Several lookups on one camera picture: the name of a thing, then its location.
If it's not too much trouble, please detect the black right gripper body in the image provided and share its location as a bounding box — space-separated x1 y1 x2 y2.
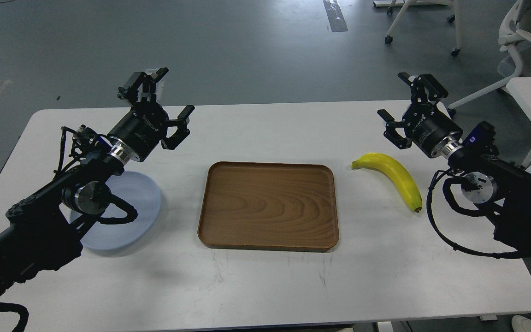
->
405 107 463 158

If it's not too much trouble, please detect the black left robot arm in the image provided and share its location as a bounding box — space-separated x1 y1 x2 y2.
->
0 67 195 332

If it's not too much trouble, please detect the light blue plate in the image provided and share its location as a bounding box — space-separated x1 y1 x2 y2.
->
71 171 162 252

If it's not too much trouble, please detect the white rolling stand base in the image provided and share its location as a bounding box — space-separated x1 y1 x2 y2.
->
372 0 463 58

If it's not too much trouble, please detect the white shoe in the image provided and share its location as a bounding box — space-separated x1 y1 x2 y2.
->
511 315 531 332

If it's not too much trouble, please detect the yellow banana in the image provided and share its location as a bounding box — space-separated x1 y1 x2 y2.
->
350 153 423 213

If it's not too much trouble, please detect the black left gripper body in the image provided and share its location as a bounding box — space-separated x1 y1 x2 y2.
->
108 102 169 162

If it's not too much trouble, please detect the brown wooden tray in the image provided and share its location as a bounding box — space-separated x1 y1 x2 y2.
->
197 161 340 252

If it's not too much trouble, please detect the white office chair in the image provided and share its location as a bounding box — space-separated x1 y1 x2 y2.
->
447 0 531 117

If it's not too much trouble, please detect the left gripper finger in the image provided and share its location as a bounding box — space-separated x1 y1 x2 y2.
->
118 67 169 112
160 105 195 150

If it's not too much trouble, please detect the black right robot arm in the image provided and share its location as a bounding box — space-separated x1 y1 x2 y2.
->
378 73 531 259

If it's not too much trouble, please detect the grey floor tape strip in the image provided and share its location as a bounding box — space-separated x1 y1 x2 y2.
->
322 0 348 32

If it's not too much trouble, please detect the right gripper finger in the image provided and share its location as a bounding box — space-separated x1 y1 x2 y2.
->
377 109 412 149
398 73 448 113

